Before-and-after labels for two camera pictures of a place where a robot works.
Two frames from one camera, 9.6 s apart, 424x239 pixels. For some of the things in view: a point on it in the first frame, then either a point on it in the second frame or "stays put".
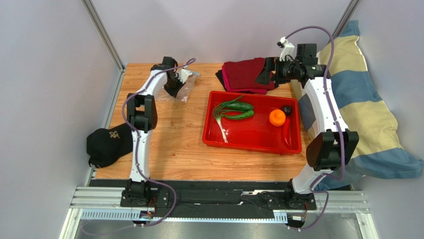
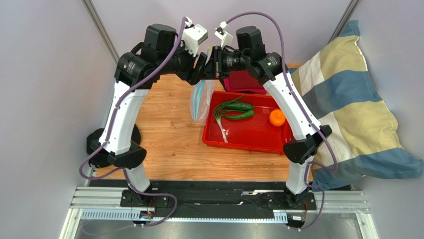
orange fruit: x=277 y=117 stays put
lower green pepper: x=247 y=114 stays put
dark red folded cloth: x=241 y=75 stays put
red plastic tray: x=264 y=123 stays put
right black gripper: x=271 y=68 → x=215 y=61
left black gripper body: x=172 y=86 → x=186 y=61
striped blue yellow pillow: x=378 y=155 stays put
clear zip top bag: x=183 y=95 → x=201 y=96
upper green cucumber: x=240 y=106 stays put
